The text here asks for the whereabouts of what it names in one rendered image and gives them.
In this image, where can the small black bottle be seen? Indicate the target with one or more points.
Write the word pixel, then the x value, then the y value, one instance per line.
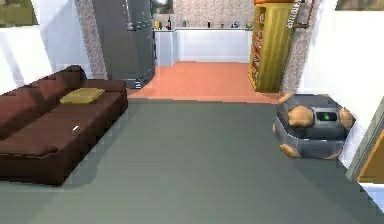
pixel 209 24

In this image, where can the dark wine bottle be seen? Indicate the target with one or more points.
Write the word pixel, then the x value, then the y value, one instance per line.
pixel 169 24

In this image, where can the white kitchen counter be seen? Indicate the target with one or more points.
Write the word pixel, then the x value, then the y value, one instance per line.
pixel 206 45

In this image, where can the dark grey fridge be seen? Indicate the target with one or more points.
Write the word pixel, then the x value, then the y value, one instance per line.
pixel 126 40

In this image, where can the yellow wooden shelf unit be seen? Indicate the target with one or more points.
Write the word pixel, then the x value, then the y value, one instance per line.
pixel 270 46

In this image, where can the olive yellow cushion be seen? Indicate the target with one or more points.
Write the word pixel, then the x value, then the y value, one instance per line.
pixel 82 96

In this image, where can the small white remote control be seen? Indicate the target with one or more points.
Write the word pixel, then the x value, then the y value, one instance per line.
pixel 76 128

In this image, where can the grey box with orange corners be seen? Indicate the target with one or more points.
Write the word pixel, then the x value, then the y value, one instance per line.
pixel 311 126

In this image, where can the dark brown sofa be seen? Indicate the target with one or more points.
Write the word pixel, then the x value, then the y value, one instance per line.
pixel 40 133

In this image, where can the orange wooden door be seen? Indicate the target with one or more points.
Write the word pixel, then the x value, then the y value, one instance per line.
pixel 374 160

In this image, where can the window with green view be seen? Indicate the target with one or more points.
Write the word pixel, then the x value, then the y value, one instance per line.
pixel 15 11

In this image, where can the framed picture on wall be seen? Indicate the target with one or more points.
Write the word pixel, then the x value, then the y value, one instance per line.
pixel 360 4

